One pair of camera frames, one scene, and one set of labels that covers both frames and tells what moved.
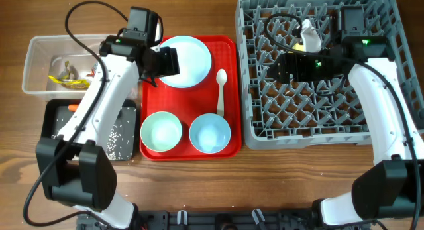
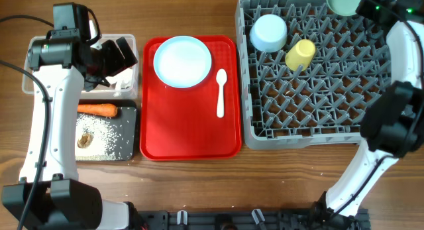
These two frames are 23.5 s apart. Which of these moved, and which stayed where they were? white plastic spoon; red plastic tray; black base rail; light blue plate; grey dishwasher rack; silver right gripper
Moved: silver right gripper
Stayed: grey dishwasher rack; white plastic spoon; black base rail; light blue plate; red plastic tray
